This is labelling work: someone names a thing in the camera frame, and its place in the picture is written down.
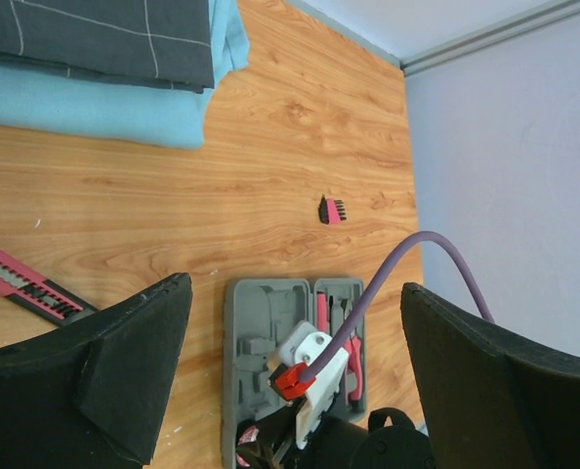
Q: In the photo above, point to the pink utility knife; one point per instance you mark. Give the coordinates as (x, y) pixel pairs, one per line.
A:
(40, 295)

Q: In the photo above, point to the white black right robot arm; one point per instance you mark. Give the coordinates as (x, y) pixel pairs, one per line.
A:
(390, 441)

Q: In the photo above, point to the dark grey checked cloth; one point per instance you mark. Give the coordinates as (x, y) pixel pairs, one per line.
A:
(158, 44)

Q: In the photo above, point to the light blue folded cloth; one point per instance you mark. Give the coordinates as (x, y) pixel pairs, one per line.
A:
(165, 117)

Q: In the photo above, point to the pink black pliers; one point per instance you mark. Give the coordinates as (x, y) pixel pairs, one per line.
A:
(353, 346)

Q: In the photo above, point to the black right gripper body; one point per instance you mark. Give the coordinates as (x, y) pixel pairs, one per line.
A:
(279, 445)

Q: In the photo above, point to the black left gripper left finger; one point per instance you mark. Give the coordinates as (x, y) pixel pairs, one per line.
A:
(93, 394)

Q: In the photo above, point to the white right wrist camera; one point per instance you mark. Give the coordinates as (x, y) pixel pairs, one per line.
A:
(309, 370)

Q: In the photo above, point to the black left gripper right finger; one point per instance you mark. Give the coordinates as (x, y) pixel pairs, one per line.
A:
(490, 397)

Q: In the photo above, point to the pink hex key set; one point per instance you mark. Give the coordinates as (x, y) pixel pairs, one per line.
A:
(331, 211)

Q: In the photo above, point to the grey plastic tool case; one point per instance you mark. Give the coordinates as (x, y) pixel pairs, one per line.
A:
(259, 314)

